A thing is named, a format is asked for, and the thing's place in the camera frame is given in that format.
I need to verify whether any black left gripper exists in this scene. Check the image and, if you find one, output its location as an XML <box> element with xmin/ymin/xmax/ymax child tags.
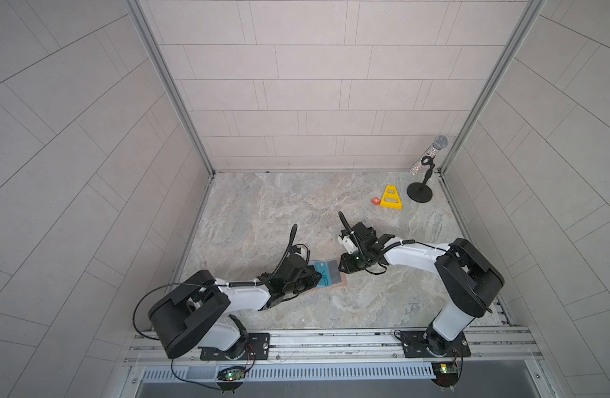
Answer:
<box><xmin>282</xmin><ymin>266</ymin><xmax>325</xmax><ymax>296</ymax></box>

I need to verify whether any teal VIP card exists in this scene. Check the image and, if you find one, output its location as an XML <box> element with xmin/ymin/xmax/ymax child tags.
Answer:
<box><xmin>314</xmin><ymin>261</ymin><xmax>333</xmax><ymax>289</ymax></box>

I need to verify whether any tan leather card holder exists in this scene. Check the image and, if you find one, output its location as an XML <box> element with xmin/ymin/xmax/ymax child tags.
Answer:
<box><xmin>309</xmin><ymin>260</ymin><xmax>347</xmax><ymax>289</ymax></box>

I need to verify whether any black VIP card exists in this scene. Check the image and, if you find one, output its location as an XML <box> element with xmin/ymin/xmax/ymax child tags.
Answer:
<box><xmin>327</xmin><ymin>260</ymin><xmax>343</xmax><ymax>285</ymax></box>

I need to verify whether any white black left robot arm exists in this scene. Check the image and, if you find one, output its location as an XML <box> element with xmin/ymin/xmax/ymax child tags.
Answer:
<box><xmin>147</xmin><ymin>247</ymin><xmax>322</xmax><ymax>359</ymax></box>

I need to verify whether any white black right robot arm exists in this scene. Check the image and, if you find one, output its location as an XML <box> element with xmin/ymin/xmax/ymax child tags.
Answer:
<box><xmin>338</xmin><ymin>217</ymin><xmax>505</xmax><ymax>357</ymax></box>

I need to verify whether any yellow triangular plastic block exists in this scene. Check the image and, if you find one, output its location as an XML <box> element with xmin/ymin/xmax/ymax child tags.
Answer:
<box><xmin>379</xmin><ymin>185</ymin><xmax>403</xmax><ymax>210</ymax></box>

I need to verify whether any black microphone stand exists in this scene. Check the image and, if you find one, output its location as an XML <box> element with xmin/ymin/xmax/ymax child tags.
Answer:
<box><xmin>407</xmin><ymin>156</ymin><xmax>435</xmax><ymax>203</ymax></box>

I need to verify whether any left green circuit board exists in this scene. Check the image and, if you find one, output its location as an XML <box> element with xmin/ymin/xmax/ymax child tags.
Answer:
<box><xmin>217</xmin><ymin>366</ymin><xmax>246</xmax><ymax>382</ymax></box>

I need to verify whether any glitter microphone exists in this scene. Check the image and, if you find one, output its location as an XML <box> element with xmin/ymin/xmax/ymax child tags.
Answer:
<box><xmin>410</xmin><ymin>135</ymin><xmax>449</xmax><ymax>176</ymax></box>

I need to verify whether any right circuit board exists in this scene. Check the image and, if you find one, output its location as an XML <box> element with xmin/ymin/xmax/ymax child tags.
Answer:
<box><xmin>431</xmin><ymin>363</ymin><xmax>461</xmax><ymax>388</ymax></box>

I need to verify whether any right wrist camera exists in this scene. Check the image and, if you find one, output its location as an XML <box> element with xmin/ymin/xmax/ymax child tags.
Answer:
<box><xmin>337</xmin><ymin>233</ymin><xmax>359</xmax><ymax>254</ymax></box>

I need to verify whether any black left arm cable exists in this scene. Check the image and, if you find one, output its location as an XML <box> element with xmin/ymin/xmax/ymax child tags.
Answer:
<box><xmin>131</xmin><ymin>223</ymin><xmax>299</xmax><ymax>342</ymax></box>

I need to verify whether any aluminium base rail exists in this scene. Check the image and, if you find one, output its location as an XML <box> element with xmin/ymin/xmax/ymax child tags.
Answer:
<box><xmin>110</xmin><ymin>326</ymin><xmax>560</xmax><ymax>397</ymax></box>

